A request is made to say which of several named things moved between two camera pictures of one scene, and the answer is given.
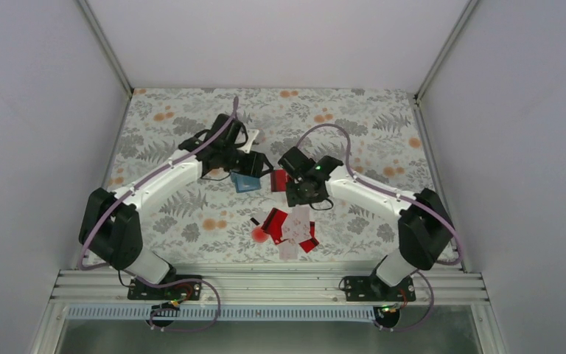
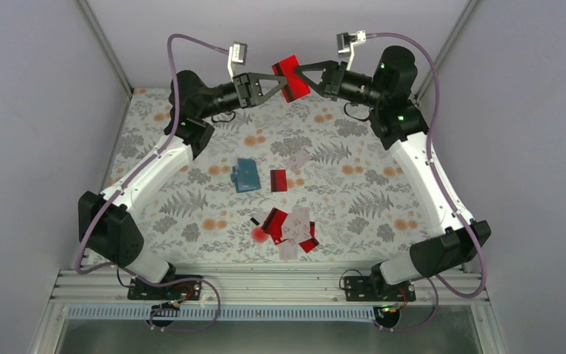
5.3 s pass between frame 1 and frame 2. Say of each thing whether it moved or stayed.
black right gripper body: moved
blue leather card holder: stayed
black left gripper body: moved
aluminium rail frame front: stayed
